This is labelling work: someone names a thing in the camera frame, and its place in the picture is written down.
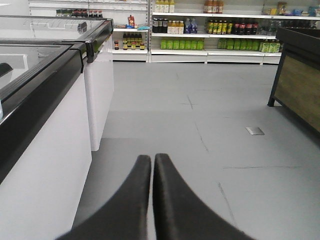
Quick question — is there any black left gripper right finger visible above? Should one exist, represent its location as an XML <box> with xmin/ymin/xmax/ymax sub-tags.
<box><xmin>153</xmin><ymin>153</ymin><xmax>251</xmax><ymax>240</ymax></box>

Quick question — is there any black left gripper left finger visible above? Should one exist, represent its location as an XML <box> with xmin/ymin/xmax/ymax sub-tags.
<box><xmin>59</xmin><ymin>155</ymin><xmax>151</xmax><ymax>240</ymax></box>

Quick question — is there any near white chest freezer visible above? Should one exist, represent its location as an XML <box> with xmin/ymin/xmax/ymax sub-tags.
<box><xmin>0</xmin><ymin>42</ymin><xmax>92</xmax><ymax>240</ymax></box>

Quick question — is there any white chest freezer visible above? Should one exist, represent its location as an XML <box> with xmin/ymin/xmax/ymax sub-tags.
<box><xmin>0</xmin><ymin>42</ymin><xmax>92</xmax><ymax>240</ymax></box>
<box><xmin>0</xmin><ymin>15</ymin><xmax>114</xmax><ymax>151</ymax></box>

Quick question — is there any metal floor socket plate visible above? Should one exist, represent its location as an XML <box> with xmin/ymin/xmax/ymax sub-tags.
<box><xmin>245</xmin><ymin>126</ymin><xmax>265</xmax><ymax>136</ymax></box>

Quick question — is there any dark wooden display stand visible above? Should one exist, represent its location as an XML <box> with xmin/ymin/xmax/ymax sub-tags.
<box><xmin>267</xmin><ymin>27</ymin><xmax>320</xmax><ymax>135</ymax></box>

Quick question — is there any far white chest freezer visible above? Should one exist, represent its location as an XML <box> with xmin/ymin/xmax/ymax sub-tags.
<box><xmin>0</xmin><ymin>15</ymin><xmax>114</xmax><ymax>151</ymax></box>

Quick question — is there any white supermarket shelf unit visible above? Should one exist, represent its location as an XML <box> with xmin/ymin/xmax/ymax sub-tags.
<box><xmin>28</xmin><ymin>0</ymin><xmax>320</xmax><ymax>65</ymax></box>

